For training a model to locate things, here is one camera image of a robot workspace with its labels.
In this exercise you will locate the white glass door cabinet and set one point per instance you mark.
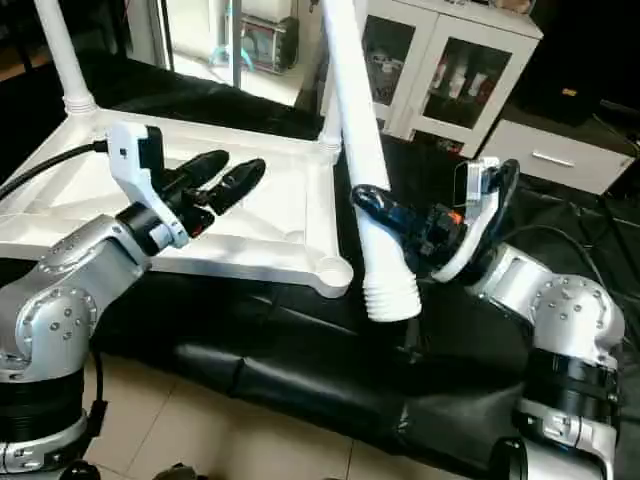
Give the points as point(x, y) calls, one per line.
point(470, 80)

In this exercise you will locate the white drawer unit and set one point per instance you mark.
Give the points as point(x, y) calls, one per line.
point(560, 160)

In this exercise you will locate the black work mat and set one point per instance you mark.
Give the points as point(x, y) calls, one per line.
point(300, 350)

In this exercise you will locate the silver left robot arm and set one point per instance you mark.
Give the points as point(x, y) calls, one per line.
point(70, 290)

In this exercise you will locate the white framed glass door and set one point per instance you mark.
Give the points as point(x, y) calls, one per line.
point(190, 35)

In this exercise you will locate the colourful toy box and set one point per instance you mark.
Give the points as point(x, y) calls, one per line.
point(270, 42)

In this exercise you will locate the white plastic table top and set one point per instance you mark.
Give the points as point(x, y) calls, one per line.
point(260, 230)

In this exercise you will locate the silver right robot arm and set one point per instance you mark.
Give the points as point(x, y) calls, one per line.
point(560, 310)

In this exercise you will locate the white plastic table leg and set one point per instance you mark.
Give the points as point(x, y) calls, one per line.
point(328, 140)
point(62, 50)
point(365, 130)

